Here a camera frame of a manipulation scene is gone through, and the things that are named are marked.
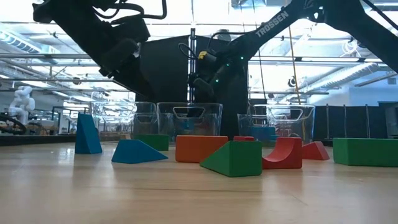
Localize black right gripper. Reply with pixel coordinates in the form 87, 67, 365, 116
188, 51, 237, 118

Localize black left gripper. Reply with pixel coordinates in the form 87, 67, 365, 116
99, 39, 156, 100

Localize orange rectangular block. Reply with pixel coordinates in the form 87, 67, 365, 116
175, 135, 229, 164

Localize small green wedge block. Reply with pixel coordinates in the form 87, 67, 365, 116
133, 134, 170, 152

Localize large green wedge block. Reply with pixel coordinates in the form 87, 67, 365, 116
200, 141, 263, 178

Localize blue wedge block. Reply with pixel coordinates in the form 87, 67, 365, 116
111, 139, 169, 165

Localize small blue triangular block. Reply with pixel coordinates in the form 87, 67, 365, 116
74, 113, 103, 155

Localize red arch block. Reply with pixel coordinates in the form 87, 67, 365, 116
262, 137, 303, 170

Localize red wedge block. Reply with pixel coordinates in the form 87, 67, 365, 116
302, 141, 330, 161

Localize green arch block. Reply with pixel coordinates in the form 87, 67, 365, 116
332, 138, 398, 167

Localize clear plastic bin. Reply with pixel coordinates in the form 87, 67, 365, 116
157, 102, 224, 139
90, 101, 158, 142
238, 105, 315, 142

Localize black folding partition screen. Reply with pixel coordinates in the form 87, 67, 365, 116
135, 28, 249, 138

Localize black ceiling fixture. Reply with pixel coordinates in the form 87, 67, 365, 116
217, 29, 233, 42

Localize white humanoid robot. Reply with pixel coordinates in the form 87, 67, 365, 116
8, 86, 35, 125

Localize black fence panels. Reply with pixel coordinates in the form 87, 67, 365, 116
313, 104, 389, 141

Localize grey cabinet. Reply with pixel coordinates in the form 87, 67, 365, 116
377, 101, 398, 144

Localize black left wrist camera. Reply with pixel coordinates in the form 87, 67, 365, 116
110, 17, 152, 44

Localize black looped cable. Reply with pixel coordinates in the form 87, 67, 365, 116
256, 57, 268, 101

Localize yellow cable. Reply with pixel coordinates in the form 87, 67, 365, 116
287, 26, 307, 139

